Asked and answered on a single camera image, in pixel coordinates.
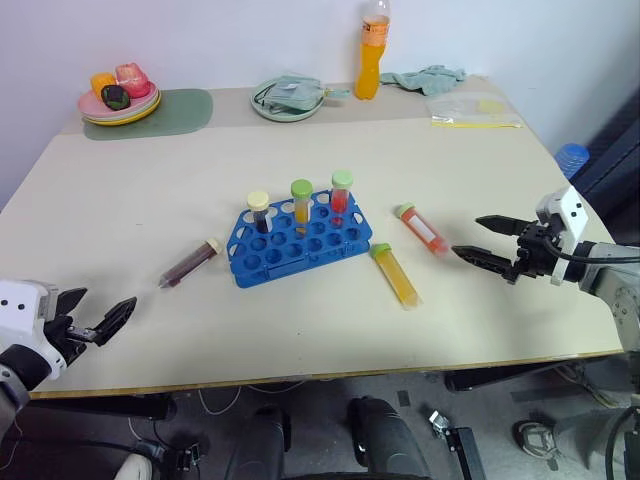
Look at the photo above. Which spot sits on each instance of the green cap labelled orange-red tube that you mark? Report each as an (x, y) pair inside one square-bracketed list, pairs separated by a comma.
[(423, 230)]

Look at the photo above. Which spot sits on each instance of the yellow plate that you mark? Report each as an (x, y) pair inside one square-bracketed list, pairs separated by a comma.
[(150, 109)]

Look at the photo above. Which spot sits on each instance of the green placemat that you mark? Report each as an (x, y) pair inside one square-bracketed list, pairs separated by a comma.
[(185, 113)]

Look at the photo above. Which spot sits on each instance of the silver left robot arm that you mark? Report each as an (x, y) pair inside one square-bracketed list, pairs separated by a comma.
[(16, 371)]

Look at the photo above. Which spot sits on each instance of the cream cap purple liquid tube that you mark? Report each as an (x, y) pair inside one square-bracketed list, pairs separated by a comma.
[(192, 261)]

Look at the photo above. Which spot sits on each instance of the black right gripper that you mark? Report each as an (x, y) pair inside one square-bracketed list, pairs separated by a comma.
[(535, 250)]

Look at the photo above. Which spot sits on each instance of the black floor device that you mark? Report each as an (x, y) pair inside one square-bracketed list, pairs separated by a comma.
[(462, 445)]

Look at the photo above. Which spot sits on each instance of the dark toy food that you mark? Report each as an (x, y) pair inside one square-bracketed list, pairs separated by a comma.
[(115, 96)]

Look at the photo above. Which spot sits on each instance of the grey sneaker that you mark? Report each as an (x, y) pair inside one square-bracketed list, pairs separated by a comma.
[(535, 439)]

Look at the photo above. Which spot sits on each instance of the black padded chair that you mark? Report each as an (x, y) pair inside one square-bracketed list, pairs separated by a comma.
[(617, 150)]

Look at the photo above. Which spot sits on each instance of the black table frame bar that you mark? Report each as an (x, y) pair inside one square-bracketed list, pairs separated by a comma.
[(100, 406), (500, 377)]

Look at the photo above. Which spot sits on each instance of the green cap yellow liquid tube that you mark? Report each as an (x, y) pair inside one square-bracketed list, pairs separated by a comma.
[(398, 278)]

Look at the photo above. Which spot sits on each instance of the clear zip plastic bag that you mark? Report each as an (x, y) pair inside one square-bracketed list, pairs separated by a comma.
[(470, 111)]

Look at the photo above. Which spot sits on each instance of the teal fabric pouch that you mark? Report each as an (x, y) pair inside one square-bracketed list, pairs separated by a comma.
[(292, 93)]

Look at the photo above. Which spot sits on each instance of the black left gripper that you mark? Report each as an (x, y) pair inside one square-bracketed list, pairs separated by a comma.
[(62, 337)]

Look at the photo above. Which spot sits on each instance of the green cap red liquid tube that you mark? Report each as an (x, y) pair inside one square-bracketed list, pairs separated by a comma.
[(342, 197)]

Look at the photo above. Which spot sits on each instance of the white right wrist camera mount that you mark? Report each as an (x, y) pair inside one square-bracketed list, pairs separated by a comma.
[(570, 210)]

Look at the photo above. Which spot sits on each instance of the blue tube rack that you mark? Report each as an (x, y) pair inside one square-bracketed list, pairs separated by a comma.
[(280, 256)]

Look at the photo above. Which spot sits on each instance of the stack of plates with fruit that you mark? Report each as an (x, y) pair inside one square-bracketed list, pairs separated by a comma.
[(92, 107)]

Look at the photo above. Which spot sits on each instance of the blue bottle cap object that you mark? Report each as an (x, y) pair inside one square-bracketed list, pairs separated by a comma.
[(572, 159)]

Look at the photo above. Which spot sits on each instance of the orange drink plastic bottle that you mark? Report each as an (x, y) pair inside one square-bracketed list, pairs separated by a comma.
[(371, 70)]

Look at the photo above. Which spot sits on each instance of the orange toy food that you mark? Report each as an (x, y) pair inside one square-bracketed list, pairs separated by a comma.
[(102, 81)]

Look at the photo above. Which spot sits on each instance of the dark rounded shape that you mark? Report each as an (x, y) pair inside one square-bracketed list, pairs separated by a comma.
[(385, 440), (260, 445)]

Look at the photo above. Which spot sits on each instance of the green bowl with cloth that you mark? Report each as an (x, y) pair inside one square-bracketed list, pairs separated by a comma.
[(286, 116)]

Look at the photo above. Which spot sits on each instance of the green crumpled cloth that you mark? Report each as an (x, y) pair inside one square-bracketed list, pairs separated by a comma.
[(430, 80)]

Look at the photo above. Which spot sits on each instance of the pink toy food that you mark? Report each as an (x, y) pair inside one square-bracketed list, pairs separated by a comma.
[(132, 80)]

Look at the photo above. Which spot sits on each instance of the green cap orange liquid tube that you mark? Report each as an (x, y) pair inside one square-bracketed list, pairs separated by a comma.
[(302, 208)]

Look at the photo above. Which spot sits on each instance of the cream cap dark liquid tube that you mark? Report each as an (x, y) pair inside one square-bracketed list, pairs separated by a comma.
[(258, 201)]

